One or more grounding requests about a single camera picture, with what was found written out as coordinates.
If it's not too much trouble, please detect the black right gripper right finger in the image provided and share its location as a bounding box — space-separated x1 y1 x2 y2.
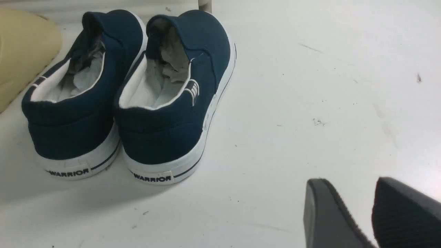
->
371 177 441 248

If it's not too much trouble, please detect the navy canvas slip-on shoe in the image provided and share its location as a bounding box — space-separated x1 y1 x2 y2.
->
114 10 237 185
21 9 147 179

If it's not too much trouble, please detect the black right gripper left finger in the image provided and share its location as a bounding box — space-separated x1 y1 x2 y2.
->
303 178 375 248

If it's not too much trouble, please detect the stainless steel shoe rack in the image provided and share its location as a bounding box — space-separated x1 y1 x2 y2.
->
198 0 212 12

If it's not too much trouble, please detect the right olive foam slide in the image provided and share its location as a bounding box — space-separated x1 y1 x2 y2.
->
0 7 62 112

